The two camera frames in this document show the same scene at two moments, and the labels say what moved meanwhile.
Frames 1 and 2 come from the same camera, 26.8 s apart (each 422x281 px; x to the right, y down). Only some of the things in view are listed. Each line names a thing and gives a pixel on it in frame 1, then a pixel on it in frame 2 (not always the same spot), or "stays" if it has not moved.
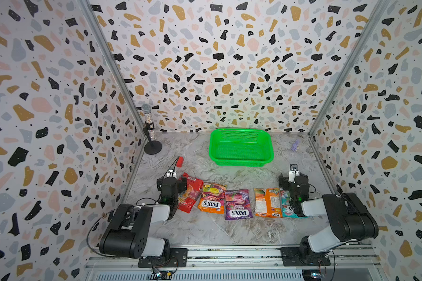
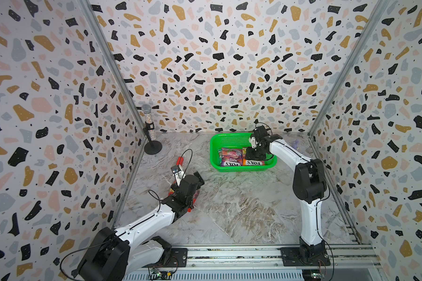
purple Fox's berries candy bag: (238, 204) → (230, 157)
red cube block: (180, 161) stays
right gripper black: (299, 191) → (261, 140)
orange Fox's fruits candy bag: (212, 198) → (250, 162)
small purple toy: (295, 146) stays
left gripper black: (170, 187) → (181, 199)
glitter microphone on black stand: (154, 146) stays
